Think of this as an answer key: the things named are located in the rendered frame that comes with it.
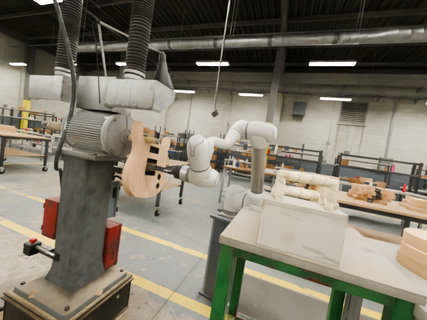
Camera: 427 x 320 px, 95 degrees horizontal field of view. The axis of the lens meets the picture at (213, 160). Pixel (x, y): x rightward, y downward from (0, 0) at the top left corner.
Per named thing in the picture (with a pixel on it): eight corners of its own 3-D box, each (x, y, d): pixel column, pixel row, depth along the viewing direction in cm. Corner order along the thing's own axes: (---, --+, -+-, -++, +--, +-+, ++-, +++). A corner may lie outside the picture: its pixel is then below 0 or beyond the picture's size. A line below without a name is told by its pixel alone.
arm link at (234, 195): (227, 205, 183) (230, 181, 181) (245, 210, 175) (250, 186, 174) (220, 208, 168) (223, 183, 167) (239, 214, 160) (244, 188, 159)
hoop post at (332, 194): (325, 211, 66) (330, 183, 65) (322, 208, 69) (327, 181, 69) (335, 213, 65) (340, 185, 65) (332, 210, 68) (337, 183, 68)
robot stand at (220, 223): (212, 277, 194) (223, 208, 191) (238, 289, 182) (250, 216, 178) (197, 293, 170) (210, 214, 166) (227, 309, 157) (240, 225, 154)
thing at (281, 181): (273, 200, 71) (277, 174, 70) (273, 198, 74) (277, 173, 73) (283, 202, 70) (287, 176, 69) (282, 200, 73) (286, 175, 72)
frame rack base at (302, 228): (255, 245, 71) (263, 199, 70) (257, 230, 86) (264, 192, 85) (340, 267, 64) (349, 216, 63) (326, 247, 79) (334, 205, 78)
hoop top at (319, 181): (277, 178, 70) (278, 169, 70) (276, 178, 73) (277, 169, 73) (340, 190, 65) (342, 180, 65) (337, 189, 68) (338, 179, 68)
